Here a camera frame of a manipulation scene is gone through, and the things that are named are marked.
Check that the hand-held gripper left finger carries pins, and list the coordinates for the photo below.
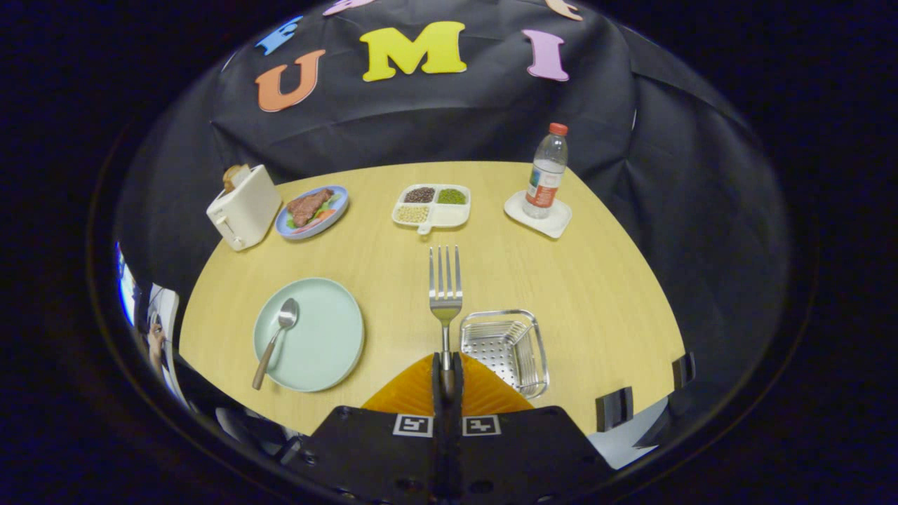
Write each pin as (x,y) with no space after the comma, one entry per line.
(379,456)

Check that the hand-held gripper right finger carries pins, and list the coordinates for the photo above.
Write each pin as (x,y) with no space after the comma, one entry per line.
(519,456)

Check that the black table clamp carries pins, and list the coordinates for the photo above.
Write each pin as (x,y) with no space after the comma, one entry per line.
(614,408)
(684,370)

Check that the pale green plate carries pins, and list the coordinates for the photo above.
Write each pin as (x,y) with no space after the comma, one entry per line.
(323,337)

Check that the white square coaster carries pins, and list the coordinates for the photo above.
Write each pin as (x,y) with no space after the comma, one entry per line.
(558,226)

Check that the white divided tray with beans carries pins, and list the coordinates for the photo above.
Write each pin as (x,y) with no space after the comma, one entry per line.
(449,216)

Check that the blue plate with food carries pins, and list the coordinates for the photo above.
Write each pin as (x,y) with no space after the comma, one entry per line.
(341,206)

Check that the white side desk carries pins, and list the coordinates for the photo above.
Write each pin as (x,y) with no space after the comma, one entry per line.
(168,308)

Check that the cream white toaster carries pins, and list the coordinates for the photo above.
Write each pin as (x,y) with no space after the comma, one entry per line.
(245,210)

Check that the clear bottle with red cap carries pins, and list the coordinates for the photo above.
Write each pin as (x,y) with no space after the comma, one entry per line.
(546,175)

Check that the computer monitor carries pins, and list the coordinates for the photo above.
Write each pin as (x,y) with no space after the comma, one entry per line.
(126,287)

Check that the toasted bread slice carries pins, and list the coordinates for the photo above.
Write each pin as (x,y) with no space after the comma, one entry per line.
(233,177)

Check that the black backdrop cloth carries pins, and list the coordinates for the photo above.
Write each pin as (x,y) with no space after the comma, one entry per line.
(456,119)

